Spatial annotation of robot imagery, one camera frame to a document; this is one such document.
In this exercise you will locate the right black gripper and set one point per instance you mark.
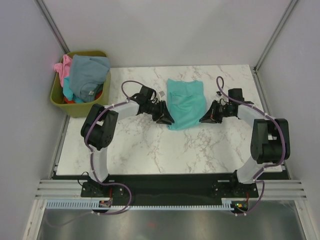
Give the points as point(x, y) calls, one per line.
point(211, 117)

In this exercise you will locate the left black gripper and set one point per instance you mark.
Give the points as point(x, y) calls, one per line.
point(163, 114)

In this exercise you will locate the teal t shirt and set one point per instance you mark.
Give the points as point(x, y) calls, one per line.
point(186, 103)

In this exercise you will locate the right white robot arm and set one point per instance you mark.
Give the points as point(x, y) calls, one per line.
point(270, 140)

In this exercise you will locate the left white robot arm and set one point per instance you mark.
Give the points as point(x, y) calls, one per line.
point(99, 127)

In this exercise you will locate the grey blue t shirt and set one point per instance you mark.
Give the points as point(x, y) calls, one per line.
point(87, 76)

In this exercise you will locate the olive green laundry bin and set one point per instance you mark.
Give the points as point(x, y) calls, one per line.
point(78, 110)

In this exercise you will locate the orange red garment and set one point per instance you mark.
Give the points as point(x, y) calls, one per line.
point(66, 101)

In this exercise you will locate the pink t shirt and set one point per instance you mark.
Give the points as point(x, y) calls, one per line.
point(63, 68)

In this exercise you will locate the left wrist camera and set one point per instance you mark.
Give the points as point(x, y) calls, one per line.
point(161, 93)

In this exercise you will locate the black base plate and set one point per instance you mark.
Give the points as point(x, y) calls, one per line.
point(172, 190)

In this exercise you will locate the light blue cable duct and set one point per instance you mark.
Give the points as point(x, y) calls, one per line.
point(88, 204)

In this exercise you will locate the aluminium frame rail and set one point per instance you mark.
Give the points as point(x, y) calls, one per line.
point(70, 189)

